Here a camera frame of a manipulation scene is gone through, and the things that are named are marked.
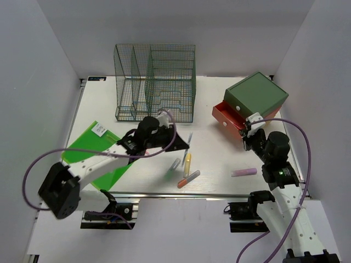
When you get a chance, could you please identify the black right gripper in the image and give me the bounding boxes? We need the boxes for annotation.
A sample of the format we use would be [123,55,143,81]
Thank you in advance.
[239,127,271,163]

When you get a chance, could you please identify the green top drawer box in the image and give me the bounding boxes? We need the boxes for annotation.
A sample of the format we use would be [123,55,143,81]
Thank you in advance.
[224,72,288,119]

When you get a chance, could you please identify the green wire mesh organizer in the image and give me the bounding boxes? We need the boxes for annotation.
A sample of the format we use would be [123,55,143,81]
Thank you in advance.
[114,44,196,123]

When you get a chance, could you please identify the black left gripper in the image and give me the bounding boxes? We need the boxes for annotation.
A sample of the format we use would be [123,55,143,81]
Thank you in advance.
[145,124,190,152]

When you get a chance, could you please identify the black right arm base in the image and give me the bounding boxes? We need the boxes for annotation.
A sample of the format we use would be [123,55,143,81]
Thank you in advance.
[223,191,275,233]

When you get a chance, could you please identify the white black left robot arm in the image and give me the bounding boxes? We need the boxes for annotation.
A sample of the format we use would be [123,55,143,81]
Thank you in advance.
[38,116,189,219]

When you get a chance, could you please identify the thin blue pen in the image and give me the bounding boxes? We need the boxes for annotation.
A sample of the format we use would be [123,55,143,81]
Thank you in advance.
[182,132,193,167]

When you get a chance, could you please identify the aluminium table edge rail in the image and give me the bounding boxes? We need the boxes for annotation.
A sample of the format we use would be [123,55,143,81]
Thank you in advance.
[49,188,312,201]

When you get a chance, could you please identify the purple chunky highlighter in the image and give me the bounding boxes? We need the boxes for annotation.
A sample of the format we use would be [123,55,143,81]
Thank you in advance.
[231,168,257,177]

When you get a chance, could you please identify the green chunky highlighter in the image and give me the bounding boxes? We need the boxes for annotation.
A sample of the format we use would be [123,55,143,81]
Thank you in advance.
[165,158,181,178]

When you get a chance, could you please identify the green plastic folder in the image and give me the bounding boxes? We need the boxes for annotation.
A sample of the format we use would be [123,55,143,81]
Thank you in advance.
[61,121,132,192]

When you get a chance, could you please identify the yellow chunky highlighter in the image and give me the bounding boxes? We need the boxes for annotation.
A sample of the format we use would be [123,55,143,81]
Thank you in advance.
[183,153,192,178]

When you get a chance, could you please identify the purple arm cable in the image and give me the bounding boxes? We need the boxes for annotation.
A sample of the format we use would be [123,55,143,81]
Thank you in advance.
[21,108,178,211]
[235,118,312,263]

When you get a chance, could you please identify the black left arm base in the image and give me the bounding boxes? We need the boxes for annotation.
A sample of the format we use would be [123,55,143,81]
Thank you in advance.
[77,190,139,230]

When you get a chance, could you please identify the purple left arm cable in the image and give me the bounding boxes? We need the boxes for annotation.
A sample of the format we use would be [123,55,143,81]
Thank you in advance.
[21,108,178,211]

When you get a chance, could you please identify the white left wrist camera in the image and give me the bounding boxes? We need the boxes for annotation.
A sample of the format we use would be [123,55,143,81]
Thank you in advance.
[156,109,173,128]

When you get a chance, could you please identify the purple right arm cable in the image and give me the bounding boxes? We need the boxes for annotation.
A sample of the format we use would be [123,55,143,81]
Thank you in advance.
[235,118,312,263]

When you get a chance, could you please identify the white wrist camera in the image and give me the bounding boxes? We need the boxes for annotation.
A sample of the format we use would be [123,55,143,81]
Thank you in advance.
[245,112,265,138]
[156,109,173,128]

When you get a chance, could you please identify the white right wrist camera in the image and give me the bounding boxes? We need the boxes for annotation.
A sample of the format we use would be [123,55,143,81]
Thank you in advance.
[245,112,265,138]

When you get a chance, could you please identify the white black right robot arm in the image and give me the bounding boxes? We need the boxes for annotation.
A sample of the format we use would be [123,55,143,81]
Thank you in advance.
[240,129,339,262]

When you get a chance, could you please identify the orange chunky highlighter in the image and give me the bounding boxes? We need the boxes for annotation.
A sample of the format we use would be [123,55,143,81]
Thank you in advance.
[177,170,201,188]

